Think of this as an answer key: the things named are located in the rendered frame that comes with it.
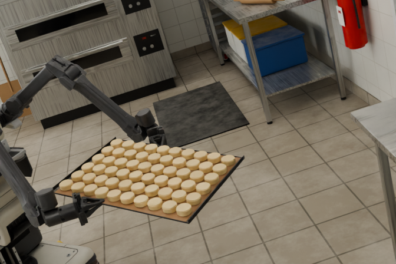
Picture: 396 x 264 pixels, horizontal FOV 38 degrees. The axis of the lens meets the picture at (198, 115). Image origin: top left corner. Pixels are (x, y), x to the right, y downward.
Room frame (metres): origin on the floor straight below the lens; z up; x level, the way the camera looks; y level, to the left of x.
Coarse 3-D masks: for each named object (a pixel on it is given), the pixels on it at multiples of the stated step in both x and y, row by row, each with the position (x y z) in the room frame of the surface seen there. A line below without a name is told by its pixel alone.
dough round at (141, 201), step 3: (141, 195) 1.72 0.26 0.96; (144, 195) 1.72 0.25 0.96; (135, 198) 1.71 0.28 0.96; (138, 198) 1.71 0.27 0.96; (141, 198) 1.70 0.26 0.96; (144, 198) 1.70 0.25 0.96; (147, 198) 1.70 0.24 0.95; (135, 201) 1.69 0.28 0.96; (138, 201) 1.69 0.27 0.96; (141, 201) 1.68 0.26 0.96; (144, 201) 1.68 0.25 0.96; (147, 201) 1.69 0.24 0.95; (135, 204) 1.69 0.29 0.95; (138, 204) 1.68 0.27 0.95; (141, 204) 1.68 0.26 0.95; (144, 204) 1.68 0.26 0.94
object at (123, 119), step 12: (84, 72) 2.37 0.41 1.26; (72, 84) 2.29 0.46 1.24; (84, 84) 2.31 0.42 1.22; (84, 96) 2.32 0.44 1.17; (96, 96) 2.29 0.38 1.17; (108, 108) 2.28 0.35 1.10; (120, 108) 2.30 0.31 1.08; (120, 120) 2.27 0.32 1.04; (132, 120) 2.27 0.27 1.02; (132, 132) 2.25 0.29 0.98
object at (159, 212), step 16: (128, 160) 2.01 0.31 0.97; (96, 176) 1.94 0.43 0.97; (176, 176) 1.83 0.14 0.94; (224, 176) 1.76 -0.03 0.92; (64, 192) 1.88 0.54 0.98; (144, 192) 1.77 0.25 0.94; (192, 192) 1.70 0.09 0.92; (128, 208) 1.69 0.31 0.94; (144, 208) 1.67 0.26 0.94; (192, 208) 1.61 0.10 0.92
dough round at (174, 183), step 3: (174, 177) 1.79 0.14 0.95; (177, 177) 1.78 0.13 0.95; (171, 180) 1.77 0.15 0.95; (174, 180) 1.77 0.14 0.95; (177, 180) 1.76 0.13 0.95; (180, 180) 1.76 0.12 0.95; (168, 183) 1.76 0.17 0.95; (171, 183) 1.75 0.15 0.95; (174, 183) 1.75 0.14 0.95; (177, 183) 1.75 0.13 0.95; (180, 183) 1.75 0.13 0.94; (171, 186) 1.74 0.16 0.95; (174, 186) 1.74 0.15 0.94; (177, 186) 1.74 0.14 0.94; (180, 186) 1.75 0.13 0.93; (174, 189) 1.74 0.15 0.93
